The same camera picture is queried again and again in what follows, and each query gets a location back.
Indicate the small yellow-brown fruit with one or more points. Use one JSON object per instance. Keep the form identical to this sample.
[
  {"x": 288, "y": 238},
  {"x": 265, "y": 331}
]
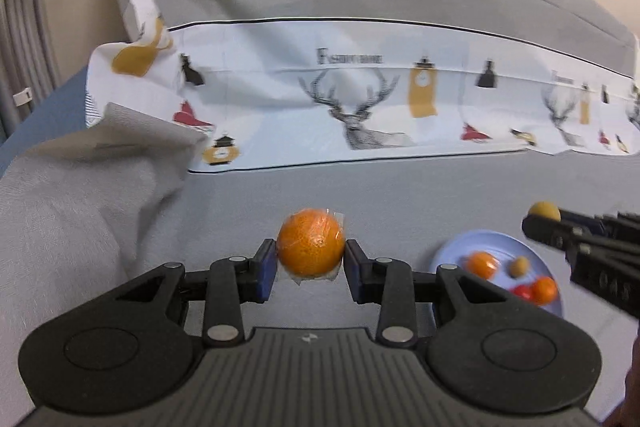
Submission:
[{"x": 520, "y": 267}]

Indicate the printed white cloth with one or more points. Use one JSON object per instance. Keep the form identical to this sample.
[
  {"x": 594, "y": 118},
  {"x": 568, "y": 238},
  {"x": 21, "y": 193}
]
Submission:
[{"x": 280, "y": 107}]

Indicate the bare orange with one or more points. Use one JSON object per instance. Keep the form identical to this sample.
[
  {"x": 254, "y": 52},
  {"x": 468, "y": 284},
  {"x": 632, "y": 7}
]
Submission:
[
  {"x": 482, "y": 265},
  {"x": 544, "y": 290}
]

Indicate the round yellow fruit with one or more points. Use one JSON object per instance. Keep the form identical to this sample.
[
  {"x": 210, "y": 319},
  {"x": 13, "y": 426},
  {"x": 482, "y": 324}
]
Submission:
[{"x": 544, "y": 210}]

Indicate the red tomato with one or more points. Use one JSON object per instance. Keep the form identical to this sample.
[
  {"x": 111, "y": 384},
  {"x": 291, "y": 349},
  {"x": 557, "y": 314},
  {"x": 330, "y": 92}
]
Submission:
[{"x": 522, "y": 292}]

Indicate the plastic-wrapped orange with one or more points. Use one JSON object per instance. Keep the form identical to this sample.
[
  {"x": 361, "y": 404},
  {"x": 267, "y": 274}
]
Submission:
[{"x": 310, "y": 244}]

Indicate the grey bed sheet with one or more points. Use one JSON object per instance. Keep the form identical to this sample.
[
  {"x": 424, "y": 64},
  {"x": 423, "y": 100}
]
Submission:
[{"x": 400, "y": 192}]

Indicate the blue mattress cover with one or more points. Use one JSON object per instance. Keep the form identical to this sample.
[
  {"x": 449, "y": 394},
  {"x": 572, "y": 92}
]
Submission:
[{"x": 45, "y": 122}]

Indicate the light blue plate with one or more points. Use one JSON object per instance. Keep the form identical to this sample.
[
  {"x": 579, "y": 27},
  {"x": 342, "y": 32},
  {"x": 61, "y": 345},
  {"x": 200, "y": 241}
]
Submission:
[{"x": 500, "y": 241}]

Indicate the small white tag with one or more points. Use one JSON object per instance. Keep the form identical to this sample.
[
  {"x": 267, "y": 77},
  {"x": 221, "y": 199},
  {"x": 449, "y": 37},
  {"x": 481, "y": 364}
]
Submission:
[{"x": 22, "y": 97}]

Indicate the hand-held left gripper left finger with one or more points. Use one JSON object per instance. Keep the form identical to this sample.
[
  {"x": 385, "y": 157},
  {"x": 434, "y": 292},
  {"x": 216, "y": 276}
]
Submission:
[{"x": 266, "y": 269}]

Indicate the light grey crumpled cloth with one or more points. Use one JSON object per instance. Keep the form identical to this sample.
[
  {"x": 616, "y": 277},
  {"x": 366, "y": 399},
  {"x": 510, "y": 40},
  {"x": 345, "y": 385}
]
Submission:
[{"x": 75, "y": 217}]

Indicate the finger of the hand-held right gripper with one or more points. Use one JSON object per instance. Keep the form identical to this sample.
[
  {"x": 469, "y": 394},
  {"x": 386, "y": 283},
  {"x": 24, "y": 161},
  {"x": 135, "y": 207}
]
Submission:
[
  {"x": 600, "y": 223},
  {"x": 545, "y": 229}
]

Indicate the grey pleated curtain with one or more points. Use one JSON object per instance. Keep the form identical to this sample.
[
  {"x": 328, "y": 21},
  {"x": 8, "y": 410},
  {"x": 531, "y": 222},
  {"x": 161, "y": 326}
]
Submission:
[{"x": 25, "y": 7}]

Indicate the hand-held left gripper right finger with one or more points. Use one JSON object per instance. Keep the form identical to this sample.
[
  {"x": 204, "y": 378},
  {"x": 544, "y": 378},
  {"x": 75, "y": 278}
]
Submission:
[{"x": 352, "y": 269}]

